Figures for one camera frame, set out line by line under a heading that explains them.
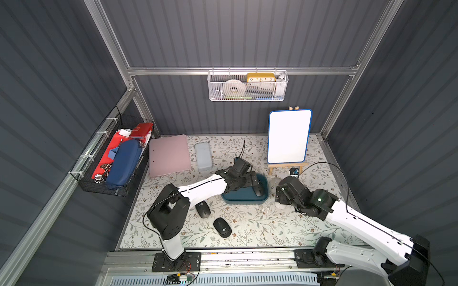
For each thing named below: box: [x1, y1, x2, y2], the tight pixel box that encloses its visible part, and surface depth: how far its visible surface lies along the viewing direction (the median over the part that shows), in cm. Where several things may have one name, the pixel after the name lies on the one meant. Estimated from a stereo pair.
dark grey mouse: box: [251, 181, 265, 197], surface depth 95 cm
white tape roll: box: [222, 79, 247, 98], surface depth 86 cm
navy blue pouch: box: [105, 139, 143, 188], surface depth 70 cm
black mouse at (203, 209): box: [195, 200, 211, 219], surface depth 88 cm
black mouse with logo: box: [213, 217, 232, 238], surface depth 82 cm
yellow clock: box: [246, 72, 277, 83], surface depth 90 cm
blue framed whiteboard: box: [267, 109, 314, 164], surface depth 90 cm
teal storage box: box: [221, 173, 269, 205], surface depth 95 cm
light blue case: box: [194, 141, 213, 172], surface depth 110 cm
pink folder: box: [149, 134, 192, 177], surface depth 114 cm
